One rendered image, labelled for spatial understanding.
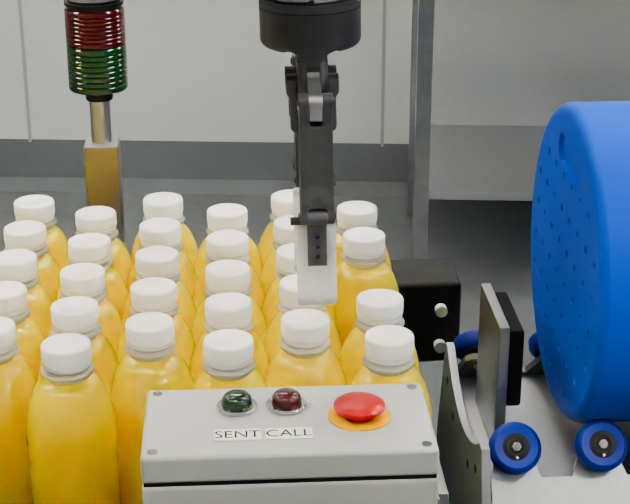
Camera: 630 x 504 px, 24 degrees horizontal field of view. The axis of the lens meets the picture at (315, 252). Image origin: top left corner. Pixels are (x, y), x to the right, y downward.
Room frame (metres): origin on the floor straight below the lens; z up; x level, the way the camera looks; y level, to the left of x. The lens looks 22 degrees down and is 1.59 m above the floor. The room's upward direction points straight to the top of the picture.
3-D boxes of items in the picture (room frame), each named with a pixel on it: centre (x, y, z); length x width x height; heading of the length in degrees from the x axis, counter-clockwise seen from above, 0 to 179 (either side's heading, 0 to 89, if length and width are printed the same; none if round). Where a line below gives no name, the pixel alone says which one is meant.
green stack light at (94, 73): (1.54, 0.24, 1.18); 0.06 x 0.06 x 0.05
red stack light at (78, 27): (1.54, 0.24, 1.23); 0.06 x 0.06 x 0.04
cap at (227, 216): (1.31, 0.08, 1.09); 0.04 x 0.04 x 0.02
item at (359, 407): (0.90, -0.03, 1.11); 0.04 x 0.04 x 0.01
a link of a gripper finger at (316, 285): (1.02, 0.00, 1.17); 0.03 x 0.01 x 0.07; 93
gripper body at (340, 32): (1.06, 0.00, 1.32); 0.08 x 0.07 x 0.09; 3
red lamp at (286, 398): (0.92, 0.02, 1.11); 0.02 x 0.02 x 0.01
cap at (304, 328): (1.06, 0.01, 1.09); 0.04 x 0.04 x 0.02
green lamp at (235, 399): (0.91, 0.06, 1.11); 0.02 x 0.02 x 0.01
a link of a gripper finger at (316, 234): (1.01, 0.00, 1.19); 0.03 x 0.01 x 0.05; 3
